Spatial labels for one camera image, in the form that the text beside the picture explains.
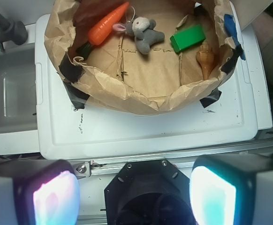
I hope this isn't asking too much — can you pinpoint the tan spiral seashell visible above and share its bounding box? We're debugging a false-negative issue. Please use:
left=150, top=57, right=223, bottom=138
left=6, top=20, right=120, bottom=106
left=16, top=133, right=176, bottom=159
left=196, top=40, right=215, bottom=80

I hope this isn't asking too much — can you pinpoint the grey plush bunny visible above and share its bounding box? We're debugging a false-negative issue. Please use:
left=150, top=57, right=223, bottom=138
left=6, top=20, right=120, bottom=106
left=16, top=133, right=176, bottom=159
left=112, top=17, right=165, bottom=55

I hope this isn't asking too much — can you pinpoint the crumpled brown paper bag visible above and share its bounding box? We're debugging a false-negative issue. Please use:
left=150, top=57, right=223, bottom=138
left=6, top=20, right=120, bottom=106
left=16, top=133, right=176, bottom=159
left=45, top=0, right=241, bottom=115

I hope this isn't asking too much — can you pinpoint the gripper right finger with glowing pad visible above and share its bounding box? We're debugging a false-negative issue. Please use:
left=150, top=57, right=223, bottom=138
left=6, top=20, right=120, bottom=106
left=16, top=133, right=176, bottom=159
left=190, top=153, right=273, bottom=225

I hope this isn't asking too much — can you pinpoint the orange plastic toy carrot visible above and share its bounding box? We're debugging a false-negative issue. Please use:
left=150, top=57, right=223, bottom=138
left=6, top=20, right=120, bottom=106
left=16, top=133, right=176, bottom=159
left=76, top=2, right=129, bottom=60

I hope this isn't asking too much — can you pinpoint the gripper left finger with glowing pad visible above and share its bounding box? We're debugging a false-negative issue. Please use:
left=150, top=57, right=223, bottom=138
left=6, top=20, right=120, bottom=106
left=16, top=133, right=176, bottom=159
left=0, top=159, right=80, bottom=225

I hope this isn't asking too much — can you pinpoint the black tape piece left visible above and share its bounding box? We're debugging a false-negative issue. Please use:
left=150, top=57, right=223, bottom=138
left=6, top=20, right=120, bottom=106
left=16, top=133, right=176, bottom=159
left=63, top=82, right=90, bottom=109

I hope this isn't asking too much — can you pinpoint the black tape piece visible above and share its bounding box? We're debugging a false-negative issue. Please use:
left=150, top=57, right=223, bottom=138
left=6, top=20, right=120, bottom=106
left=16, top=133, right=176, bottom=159
left=200, top=89, right=222, bottom=108
left=63, top=82, right=90, bottom=109

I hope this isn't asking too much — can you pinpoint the green rectangular block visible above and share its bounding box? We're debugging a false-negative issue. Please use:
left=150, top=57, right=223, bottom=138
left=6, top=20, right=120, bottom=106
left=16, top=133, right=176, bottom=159
left=170, top=25, right=206, bottom=53

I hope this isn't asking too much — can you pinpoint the black tape on bag rim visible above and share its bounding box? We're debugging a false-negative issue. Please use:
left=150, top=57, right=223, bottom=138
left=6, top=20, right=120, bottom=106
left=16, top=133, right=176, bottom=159
left=59, top=53, right=84, bottom=83

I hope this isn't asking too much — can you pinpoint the grey toy faucet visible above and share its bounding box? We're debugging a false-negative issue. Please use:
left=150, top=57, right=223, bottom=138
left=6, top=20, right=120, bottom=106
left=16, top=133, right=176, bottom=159
left=0, top=14, right=28, bottom=53

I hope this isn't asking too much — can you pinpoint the black octagonal mount plate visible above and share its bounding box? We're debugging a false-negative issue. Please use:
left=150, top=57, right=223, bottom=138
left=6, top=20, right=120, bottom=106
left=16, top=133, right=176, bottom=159
left=104, top=159, right=197, bottom=225

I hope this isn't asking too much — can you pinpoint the silver corner bracket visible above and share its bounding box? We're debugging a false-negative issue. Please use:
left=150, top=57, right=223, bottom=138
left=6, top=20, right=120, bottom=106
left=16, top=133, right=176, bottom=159
left=72, top=161, right=91, bottom=179

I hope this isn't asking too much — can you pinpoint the white plastic bin lid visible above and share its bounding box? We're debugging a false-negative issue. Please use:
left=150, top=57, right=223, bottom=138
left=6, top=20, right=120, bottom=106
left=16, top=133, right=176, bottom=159
left=35, top=15, right=273, bottom=160

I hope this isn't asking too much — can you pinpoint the black tape piece right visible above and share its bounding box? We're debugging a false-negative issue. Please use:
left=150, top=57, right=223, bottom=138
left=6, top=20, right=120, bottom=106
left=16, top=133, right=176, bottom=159
left=200, top=89, right=222, bottom=108

